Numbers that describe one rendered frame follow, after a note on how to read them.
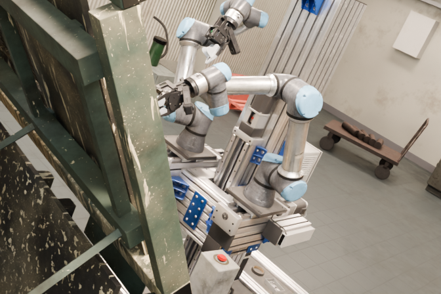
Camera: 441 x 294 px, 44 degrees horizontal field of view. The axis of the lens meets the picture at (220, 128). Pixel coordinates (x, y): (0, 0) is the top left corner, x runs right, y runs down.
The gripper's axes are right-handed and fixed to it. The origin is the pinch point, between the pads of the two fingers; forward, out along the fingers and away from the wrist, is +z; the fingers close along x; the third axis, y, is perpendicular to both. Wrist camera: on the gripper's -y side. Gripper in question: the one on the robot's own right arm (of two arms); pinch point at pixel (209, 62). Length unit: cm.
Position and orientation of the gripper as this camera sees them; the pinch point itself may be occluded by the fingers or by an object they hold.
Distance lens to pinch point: 233.4
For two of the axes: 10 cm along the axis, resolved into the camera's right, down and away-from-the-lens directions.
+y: -6.7, -5.6, -4.8
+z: -5.3, 8.2, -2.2
